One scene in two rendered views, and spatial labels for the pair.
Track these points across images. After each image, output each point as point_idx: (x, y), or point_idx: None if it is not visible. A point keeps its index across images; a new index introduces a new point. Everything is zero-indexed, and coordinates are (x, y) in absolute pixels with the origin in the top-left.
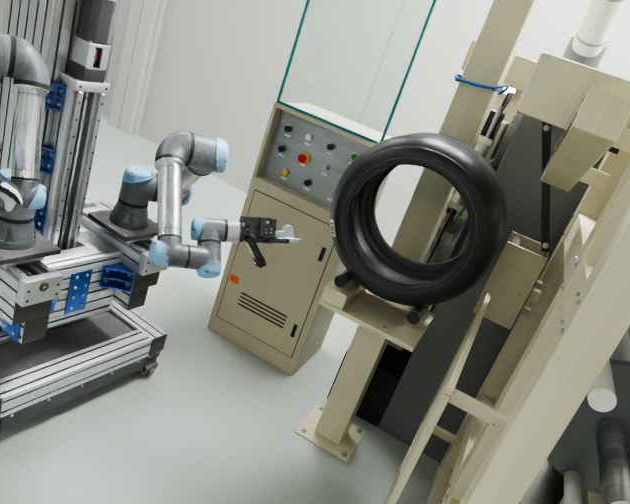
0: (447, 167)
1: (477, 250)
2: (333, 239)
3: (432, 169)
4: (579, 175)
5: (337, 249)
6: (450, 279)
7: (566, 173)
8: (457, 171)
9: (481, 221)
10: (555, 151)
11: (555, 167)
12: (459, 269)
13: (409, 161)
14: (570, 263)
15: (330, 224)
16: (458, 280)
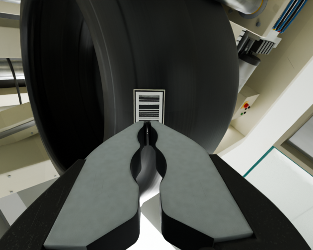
0: (44, 147)
1: (21, 49)
2: (159, 78)
3: (48, 152)
4: (17, 106)
5: (147, 48)
6: (22, 5)
7: (29, 107)
8: (41, 139)
9: (25, 83)
10: None
11: (27, 115)
12: (21, 23)
13: (60, 171)
14: None
15: (159, 119)
16: (21, 5)
